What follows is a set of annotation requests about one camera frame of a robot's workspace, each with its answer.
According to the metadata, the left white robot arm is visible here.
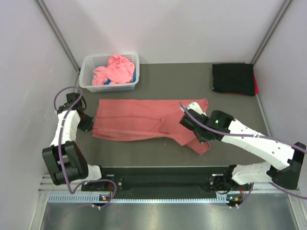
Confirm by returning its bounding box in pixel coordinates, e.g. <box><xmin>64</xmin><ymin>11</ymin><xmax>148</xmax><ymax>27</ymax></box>
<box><xmin>42</xmin><ymin>92</ymin><xmax>109</xmax><ymax>190</ymax></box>

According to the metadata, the salmon pink t shirt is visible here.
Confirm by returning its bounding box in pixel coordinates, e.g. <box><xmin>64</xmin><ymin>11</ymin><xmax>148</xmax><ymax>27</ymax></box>
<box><xmin>92</xmin><ymin>98</ymin><xmax>210</xmax><ymax>155</ymax></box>

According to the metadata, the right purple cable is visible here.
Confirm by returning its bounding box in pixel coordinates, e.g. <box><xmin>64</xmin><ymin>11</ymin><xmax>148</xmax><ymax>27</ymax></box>
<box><xmin>178</xmin><ymin>102</ymin><xmax>307</xmax><ymax>209</ymax></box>

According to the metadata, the slotted grey cable duct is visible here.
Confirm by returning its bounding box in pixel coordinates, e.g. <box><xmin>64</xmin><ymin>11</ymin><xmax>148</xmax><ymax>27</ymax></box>
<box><xmin>48</xmin><ymin>194</ymin><xmax>242</xmax><ymax>204</ymax></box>

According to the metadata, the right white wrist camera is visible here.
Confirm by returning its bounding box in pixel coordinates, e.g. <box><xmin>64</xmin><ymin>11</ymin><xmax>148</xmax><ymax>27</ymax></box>
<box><xmin>179</xmin><ymin>102</ymin><xmax>206</xmax><ymax>116</ymax></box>

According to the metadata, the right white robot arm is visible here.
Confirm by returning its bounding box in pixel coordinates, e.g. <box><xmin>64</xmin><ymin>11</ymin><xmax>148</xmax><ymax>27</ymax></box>
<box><xmin>180</xmin><ymin>103</ymin><xmax>307</xmax><ymax>190</ymax></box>

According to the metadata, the folded red t shirt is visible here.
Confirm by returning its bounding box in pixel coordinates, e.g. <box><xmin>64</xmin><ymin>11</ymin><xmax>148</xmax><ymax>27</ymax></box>
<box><xmin>254</xmin><ymin>75</ymin><xmax>259</xmax><ymax>95</ymax></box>

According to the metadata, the folded black t shirt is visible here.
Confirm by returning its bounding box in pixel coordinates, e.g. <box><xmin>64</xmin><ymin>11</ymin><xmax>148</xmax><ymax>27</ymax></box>
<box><xmin>212</xmin><ymin>63</ymin><xmax>255</xmax><ymax>96</ymax></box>

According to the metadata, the white plastic basket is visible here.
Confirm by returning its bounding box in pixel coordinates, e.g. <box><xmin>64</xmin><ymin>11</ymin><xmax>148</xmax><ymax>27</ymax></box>
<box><xmin>79</xmin><ymin>52</ymin><xmax>140</xmax><ymax>93</ymax></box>

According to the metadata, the pink t shirt in basket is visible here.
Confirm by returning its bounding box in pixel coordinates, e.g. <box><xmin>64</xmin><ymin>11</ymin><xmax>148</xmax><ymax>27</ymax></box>
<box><xmin>92</xmin><ymin>54</ymin><xmax>135</xmax><ymax>85</ymax></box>

